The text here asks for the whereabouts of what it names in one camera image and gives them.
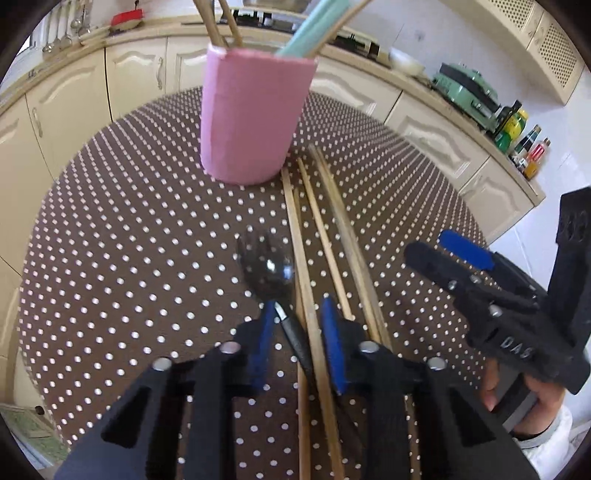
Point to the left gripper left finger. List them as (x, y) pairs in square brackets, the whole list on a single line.
[(176, 419)]

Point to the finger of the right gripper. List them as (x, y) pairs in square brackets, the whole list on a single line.
[(506, 305), (471, 251)]

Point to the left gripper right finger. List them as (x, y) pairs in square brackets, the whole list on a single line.
[(416, 412)]

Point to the person's right hand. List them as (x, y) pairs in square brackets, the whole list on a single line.
[(550, 398)]

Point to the dark sauce bottle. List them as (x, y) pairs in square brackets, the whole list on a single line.
[(525, 144)]

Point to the red label bottle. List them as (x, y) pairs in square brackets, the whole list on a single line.
[(535, 157)]

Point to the yellow green bottle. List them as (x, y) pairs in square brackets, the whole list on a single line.
[(511, 130)]

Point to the dark oil bottle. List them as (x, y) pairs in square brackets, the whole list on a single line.
[(506, 113)]

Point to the green electric grill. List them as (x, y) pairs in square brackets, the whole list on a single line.
[(468, 91)]

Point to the brown polka dot tablecloth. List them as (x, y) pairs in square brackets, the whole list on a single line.
[(132, 255)]

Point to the white bowl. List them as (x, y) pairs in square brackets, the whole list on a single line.
[(405, 63)]

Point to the upper cabinets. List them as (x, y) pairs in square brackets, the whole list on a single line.
[(532, 38)]

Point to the cabinets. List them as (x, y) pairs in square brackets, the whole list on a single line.
[(532, 38), (59, 117)]

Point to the black gas stove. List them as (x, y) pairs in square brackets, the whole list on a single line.
[(262, 11)]

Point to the pink utensil holder cup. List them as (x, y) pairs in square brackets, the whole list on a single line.
[(251, 103)]

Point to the lower cabinets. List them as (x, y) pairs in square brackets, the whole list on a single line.
[(59, 117)]

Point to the red container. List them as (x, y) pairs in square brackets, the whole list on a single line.
[(126, 20)]

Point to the hanging utensil rack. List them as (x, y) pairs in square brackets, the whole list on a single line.
[(64, 24)]

